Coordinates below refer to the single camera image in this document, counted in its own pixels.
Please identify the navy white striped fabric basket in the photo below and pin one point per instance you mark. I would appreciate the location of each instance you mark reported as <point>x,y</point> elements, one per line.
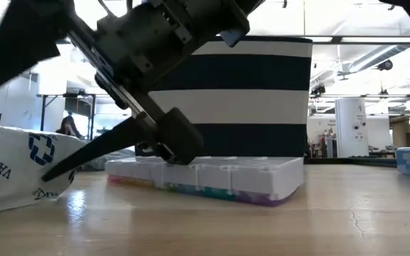
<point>255,71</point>

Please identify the white printed bandage pack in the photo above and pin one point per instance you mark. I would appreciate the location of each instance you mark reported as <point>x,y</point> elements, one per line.
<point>5,156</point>

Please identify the person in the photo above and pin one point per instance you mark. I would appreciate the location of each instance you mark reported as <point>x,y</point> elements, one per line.
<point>69,128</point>

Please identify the ceiling light strip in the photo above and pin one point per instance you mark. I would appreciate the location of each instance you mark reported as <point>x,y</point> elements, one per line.
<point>368,40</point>

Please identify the black background rack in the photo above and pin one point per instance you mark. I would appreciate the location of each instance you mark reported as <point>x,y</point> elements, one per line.
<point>78,106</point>

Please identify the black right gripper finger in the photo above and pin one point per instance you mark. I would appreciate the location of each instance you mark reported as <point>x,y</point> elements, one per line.
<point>20,42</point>
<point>102,147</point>

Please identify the white round column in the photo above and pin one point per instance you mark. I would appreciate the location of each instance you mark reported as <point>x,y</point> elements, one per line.
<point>351,124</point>

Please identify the white weekly pill organizer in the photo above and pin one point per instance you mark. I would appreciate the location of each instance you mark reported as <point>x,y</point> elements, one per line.
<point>244,177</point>

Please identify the black aluminium table frame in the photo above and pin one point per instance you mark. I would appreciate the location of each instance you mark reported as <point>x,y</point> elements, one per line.
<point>351,162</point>

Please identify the black ceiling spotlight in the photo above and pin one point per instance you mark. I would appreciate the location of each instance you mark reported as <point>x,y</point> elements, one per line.
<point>385,65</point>
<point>318,89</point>

